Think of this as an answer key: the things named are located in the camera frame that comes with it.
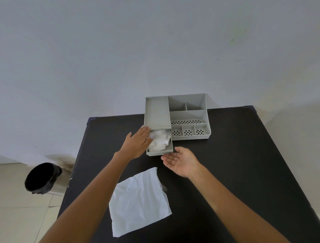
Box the person's right forearm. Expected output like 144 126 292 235
187 165 290 243

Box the white cloth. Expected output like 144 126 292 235
148 129 171 152

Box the steel trash bin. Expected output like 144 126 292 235
24 162 73 196

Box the person's right hand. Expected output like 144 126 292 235
161 146 203 179

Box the white paper packet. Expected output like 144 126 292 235
109 167 172 238

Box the grey desk organizer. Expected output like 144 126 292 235
144 93 212 141

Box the person's left forearm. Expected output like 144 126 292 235
39 153 130 243

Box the person's left hand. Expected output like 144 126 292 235
114 126 153 161

